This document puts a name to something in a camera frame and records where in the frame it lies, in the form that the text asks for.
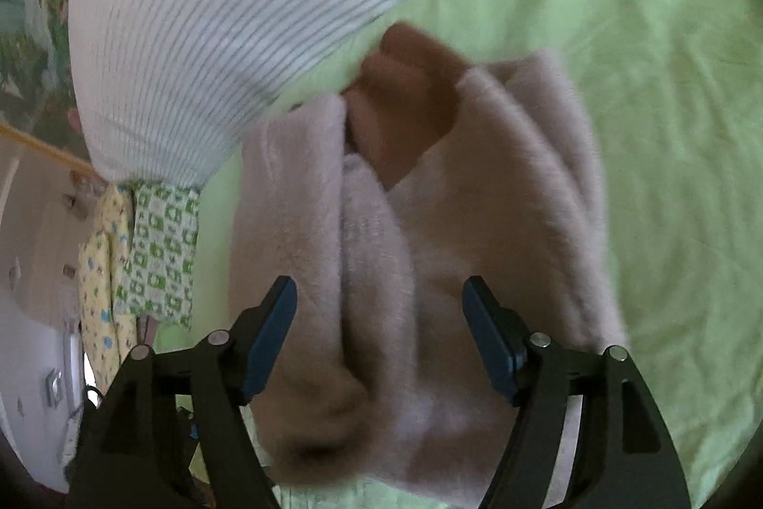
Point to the yellow cartoon print pillow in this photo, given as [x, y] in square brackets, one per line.
[108, 331]

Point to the green patterned white pillow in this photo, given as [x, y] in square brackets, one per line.
[158, 274]

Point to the beige fluffy sweater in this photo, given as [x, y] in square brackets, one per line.
[379, 205]

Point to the gold framed flower painting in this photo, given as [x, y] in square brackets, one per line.
[37, 92]

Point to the light green bed sheet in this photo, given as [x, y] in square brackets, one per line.
[674, 91]

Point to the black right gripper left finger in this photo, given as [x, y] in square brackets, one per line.
[131, 449]

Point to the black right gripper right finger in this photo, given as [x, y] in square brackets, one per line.
[596, 405]

